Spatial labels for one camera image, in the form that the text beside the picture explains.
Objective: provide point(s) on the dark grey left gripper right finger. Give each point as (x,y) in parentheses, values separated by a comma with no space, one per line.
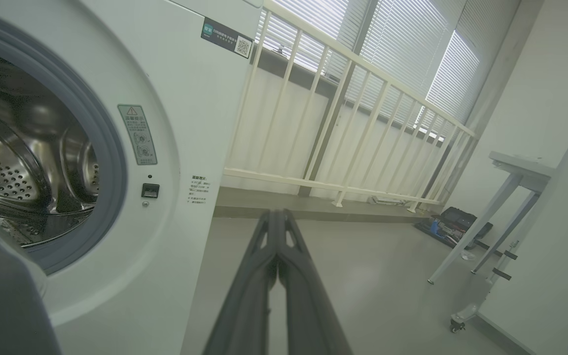
(311,315)

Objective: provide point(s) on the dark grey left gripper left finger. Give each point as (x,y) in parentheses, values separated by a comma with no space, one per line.
(244,305)

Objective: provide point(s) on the black door latch socket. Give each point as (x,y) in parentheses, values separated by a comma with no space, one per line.
(150,190)

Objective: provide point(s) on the white front-load washing machine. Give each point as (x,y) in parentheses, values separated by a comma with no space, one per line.
(190,123)

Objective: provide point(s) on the stainless steel washing machine drum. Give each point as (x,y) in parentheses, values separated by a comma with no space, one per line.
(17,148)

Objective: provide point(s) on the printed text label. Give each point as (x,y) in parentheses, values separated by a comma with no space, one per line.
(199,190)

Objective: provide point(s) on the black tool case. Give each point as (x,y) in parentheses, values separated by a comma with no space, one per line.
(456,219)

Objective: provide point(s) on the white wheeled stand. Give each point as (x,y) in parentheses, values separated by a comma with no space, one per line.
(498,273)

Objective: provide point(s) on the grey warning sticker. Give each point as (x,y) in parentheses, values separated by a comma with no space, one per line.
(137,134)

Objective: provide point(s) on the cream metal railing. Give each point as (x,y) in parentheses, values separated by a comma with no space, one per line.
(333,103)

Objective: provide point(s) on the white metal table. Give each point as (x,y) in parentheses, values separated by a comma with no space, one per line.
(520,165)

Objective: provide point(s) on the black QR code sticker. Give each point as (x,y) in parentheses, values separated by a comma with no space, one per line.
(225,37)

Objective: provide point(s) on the white window blinds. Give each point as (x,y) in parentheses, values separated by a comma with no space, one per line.
(402,44)

